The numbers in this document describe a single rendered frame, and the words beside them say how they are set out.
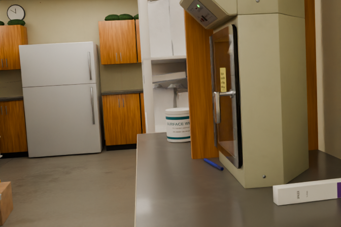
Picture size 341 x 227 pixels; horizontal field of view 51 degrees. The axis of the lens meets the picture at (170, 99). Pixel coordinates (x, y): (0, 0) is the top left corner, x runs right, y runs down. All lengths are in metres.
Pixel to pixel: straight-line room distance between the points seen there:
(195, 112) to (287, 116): 0.40
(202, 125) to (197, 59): 0.25
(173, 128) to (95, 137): 4.34
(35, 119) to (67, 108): 0.52
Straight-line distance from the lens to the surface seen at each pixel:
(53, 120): 6.03
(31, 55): 6.07
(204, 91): 1.34
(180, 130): 1.67
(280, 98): 1.02
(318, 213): 0.90
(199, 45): 1.34
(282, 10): 1.05
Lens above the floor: 1.27
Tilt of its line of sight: 5 degrees down
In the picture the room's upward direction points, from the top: 3 degrees counter-clockwise
